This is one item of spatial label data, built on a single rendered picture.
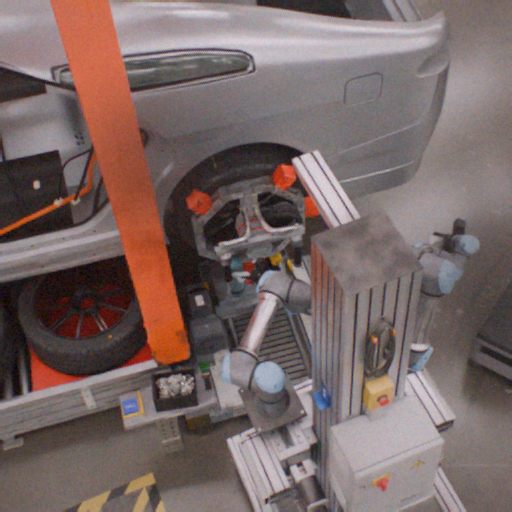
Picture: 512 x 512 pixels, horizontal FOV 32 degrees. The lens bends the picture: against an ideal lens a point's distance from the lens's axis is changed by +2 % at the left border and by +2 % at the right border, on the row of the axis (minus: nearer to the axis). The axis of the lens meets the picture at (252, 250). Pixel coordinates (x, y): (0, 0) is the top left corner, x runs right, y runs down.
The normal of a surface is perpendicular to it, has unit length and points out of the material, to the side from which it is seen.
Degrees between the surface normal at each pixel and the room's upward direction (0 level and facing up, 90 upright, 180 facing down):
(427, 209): 0
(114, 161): 90
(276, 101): 90
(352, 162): 90
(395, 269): 0
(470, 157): 0
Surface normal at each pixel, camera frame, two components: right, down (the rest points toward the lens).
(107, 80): 0.26, 0.76
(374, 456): -0.06, -0.60
